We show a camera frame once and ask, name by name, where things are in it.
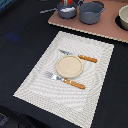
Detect grey frying pan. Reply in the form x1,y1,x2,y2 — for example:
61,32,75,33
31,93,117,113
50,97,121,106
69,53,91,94
39,0,79,20

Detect pink stove board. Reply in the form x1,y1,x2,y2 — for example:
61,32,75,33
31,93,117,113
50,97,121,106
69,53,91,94
48,0,128,43

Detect round beige plate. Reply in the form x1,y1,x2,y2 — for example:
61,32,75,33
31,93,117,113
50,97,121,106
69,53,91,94
56,55,83,78

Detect woven beige placemat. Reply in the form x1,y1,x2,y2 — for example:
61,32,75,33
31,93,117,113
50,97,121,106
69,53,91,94
14,31,114,128

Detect grey cooking pot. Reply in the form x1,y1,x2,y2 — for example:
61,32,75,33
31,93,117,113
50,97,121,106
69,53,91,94
78,0,105,24

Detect beige bowl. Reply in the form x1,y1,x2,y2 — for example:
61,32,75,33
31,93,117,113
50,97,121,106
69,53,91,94
119,5,128,30

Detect fork with wooden handle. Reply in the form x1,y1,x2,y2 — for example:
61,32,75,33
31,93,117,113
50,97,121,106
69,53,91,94
45,72,86,89

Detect knife with wooden handle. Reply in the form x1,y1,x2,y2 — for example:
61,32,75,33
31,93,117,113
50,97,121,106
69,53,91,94
59,49,98,63

